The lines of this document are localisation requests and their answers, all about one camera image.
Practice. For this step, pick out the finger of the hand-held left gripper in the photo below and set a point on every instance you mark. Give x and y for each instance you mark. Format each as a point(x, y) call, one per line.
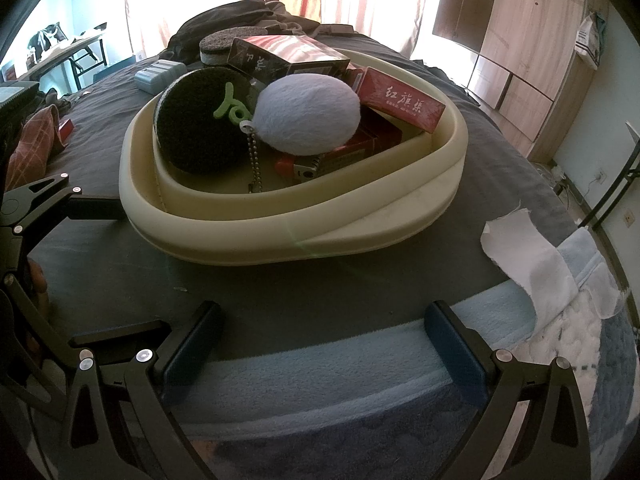
point(95, 208)
point(115, 335)

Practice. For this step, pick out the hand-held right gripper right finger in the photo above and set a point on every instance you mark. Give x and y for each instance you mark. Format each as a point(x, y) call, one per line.
point(452, 350)

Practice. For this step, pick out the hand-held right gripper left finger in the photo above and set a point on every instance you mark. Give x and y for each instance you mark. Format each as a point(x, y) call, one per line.
point(185, 360)

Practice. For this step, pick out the large black round sponge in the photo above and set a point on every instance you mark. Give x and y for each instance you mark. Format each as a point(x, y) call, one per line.
point(195, 130)

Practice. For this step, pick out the cream plastic basin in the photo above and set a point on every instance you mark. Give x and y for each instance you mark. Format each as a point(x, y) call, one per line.
point(300, 230)

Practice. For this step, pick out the round sponge with white base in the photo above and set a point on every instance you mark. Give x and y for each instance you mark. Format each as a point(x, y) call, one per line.
point(220, 42)

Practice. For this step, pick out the orange lighter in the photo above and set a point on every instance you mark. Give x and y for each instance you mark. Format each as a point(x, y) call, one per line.
point(300, 170)

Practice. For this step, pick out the red box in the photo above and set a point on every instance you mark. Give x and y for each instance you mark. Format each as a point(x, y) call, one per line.
point(375, 135)
point(400, 102)

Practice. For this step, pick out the red and silver carton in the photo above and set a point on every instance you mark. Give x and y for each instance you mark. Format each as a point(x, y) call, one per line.
point(300, 52)

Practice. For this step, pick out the person's left hand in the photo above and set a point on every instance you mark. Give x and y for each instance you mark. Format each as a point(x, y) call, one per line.
point(39, 282)

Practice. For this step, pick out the red patterned cloth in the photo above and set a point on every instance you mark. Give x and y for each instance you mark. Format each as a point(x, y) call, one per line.
point(35, 135)

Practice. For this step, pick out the small red packet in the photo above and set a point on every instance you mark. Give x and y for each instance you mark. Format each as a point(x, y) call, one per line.
point(65, 130)

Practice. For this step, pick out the dark clothes on table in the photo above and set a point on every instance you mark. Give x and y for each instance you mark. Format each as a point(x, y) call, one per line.
point(47, 37)

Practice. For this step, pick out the wooden folding table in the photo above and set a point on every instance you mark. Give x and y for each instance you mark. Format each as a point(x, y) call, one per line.
point(75, 47)

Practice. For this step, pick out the white cloth piece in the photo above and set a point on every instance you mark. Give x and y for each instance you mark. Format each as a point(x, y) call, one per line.
point(530, 260)

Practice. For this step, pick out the blue white checkered blanket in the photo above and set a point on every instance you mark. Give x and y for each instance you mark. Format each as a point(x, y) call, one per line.
point(325, 360)

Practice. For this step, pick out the grey bedsheet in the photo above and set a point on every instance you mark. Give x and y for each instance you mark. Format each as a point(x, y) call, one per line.
point(300, 300)

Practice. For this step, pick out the light blue case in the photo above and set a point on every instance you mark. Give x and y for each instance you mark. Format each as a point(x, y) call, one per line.
point(160, 76)

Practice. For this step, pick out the black-legged folding table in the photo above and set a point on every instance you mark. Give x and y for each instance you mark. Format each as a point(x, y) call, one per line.
point(612, 190)

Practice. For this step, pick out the dark clothes pile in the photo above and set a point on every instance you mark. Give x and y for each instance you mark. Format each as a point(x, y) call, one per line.
point(225, 15)

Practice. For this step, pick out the wooden wardrobe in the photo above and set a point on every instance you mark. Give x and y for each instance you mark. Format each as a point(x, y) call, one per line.
point(530, 35)

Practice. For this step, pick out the white printed bag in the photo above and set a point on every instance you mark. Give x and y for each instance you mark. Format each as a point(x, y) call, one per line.
point(590, 40)

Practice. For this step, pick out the wall outlet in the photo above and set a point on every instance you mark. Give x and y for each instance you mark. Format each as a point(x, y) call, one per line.
point(629, 218)

